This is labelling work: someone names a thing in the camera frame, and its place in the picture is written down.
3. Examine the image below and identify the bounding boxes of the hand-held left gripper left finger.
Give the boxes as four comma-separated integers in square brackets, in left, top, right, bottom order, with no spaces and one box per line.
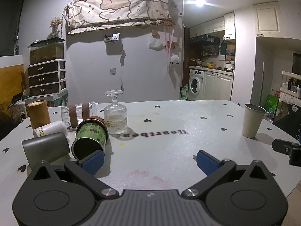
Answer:
[30,149,119,201]

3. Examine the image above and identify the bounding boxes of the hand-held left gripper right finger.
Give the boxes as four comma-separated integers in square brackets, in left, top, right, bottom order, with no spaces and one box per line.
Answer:
[182,150,275,200]

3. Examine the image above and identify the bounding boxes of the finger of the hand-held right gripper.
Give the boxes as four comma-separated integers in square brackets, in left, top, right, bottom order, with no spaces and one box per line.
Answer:
[272,139,301,166]

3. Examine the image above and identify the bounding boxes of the green label can cup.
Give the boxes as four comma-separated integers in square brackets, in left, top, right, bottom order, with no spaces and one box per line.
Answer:
[71,116,109,161]

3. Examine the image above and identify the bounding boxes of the beige cup with metal rim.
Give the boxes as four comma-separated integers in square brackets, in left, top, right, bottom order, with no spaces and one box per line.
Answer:
[242,103,267,139]

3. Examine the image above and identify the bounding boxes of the grey cup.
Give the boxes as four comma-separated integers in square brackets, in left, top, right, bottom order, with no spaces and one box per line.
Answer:
[22,132,69,170]

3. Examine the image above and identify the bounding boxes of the white cartoon print cup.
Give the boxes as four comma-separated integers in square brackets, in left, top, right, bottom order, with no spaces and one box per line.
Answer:
[33,121,68,139]

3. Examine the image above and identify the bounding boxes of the brown bamboo cup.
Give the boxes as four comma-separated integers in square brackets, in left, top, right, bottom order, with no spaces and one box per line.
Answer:
[27,100,51,130]

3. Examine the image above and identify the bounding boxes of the black printed board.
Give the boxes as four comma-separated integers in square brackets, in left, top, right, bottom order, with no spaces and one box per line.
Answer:
[272,101,301,144]

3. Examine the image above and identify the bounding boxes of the green shopping bag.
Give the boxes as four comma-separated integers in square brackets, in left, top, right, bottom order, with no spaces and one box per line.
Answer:
[262,91,281,114]

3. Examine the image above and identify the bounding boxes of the ribbed glass goblet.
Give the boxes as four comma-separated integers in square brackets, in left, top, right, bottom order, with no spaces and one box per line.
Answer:
[104,90,128,135]

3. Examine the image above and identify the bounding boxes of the glass mug with brown bands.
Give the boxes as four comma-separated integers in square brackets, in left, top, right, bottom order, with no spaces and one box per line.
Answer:
[60,101,97,133]

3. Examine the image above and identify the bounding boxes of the white shelf with bottles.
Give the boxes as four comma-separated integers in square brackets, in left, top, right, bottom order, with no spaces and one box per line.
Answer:
[280,70,301,96]

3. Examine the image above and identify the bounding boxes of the green plastic bag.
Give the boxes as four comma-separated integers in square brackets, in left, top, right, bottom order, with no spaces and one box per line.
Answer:
[180,83,190,100]

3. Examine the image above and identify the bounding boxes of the white kitchen base cabinet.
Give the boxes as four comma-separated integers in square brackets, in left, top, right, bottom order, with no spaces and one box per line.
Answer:
[204,71,235,101]

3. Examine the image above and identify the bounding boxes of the white washing machine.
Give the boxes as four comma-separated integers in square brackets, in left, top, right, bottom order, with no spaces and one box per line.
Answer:
[189,69,205,100]

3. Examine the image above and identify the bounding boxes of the white drawer unit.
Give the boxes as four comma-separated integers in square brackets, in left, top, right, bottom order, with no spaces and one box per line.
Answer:
[27,59,67,97]

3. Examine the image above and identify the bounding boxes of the plush sheep toy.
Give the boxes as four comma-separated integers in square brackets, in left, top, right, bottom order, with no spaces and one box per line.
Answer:
[169,54,181,66]

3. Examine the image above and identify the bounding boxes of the glass fish tank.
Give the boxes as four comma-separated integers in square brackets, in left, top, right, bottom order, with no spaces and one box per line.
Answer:
[29,37,65,66]

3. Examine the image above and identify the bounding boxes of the white plastic bag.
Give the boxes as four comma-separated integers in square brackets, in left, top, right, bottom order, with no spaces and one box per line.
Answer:
[148,37,164,51]

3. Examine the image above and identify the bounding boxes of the white kitchen upper cabinets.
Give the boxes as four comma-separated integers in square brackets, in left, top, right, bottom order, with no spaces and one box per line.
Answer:
[189,11,236,40]

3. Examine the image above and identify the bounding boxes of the dried flower bunch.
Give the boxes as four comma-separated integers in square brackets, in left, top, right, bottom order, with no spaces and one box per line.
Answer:
[49,16,63,38]

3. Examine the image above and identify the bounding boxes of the cartoon print cloth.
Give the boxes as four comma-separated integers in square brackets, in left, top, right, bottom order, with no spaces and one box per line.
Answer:
[66,0,171,35]

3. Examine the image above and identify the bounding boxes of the metal wall hook bracket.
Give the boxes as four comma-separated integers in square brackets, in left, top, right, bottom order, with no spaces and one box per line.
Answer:
[104,33,120,43]

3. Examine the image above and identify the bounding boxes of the white wall cabinet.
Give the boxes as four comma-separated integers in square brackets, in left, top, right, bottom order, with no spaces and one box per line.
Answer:
[253,1,283,38]

